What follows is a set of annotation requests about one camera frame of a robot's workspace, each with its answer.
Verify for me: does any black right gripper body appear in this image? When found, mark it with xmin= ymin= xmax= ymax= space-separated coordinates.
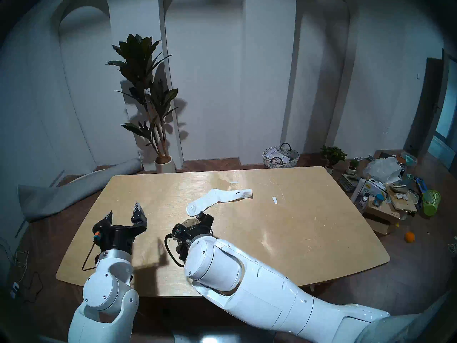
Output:
xmin=171 ymin=219 xmax=214 ymax=262

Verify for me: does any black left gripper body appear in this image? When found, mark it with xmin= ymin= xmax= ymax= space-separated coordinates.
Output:
xmin=92 ymin=217 xmax=148 ymax=255

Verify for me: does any white sock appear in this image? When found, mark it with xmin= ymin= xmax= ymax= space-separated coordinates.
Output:
xmin=186 ymin=189 xmax=253 ymax=217

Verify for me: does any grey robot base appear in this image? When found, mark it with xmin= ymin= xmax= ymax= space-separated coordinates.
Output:
xmin=171 ymin=326 xmax=275 ymax=343

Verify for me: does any white plant pot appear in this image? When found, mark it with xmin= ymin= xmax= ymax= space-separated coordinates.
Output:
xmin=155 ymin=155 xmax=176 ymax=174

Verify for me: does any rolled grey carpet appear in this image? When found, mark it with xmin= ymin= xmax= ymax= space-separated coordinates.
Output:
xmin=18 ymin=156 xmax=143 ymax=223

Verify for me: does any small bushy potted plant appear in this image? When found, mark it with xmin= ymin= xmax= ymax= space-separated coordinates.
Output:
xmin=320 ymin=145 xmax=347 ymax=175

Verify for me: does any tall green leafy plant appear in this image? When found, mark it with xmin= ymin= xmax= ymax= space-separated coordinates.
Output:
xmin=106 ymin=33 xmax=180 ymax=159

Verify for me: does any white printed carton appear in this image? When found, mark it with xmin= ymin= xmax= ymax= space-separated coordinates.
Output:
xmin=361 ymin=179 xmax=388 ymax=200

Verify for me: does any brown cardboard box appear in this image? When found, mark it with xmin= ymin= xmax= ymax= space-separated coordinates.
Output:
xmin=362 ymin=196 xmax=400 ymax=235

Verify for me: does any white plastic bag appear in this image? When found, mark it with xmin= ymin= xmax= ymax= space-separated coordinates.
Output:
xmin=363 ymin=157 xmax=403 ymax=184

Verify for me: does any wooden cutting board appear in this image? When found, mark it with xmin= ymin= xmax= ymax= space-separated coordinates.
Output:
xmin=387 ymin=184 xmax=417 ymax=213

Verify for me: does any green plastic basket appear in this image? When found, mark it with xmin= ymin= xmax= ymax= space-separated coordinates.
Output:
xmin=422 ymin=189 xmax=441 ymax=217

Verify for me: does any dark door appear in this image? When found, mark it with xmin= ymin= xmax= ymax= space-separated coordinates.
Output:
xmin=405 ymin=57 xmax=447 ymax=155

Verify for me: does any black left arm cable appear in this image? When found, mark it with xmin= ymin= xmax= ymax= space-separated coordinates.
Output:
xmin=82 ymin=240 xmax=102 ymax=271

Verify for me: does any wicker basket with handles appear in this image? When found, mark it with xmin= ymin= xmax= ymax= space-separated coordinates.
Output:
xmin=262 ymin=143 xmax=300 ymax=168

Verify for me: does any wire dish rack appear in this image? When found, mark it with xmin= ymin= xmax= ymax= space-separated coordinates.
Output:
xmin=337 ymin=173 xmax=360 ymax=192

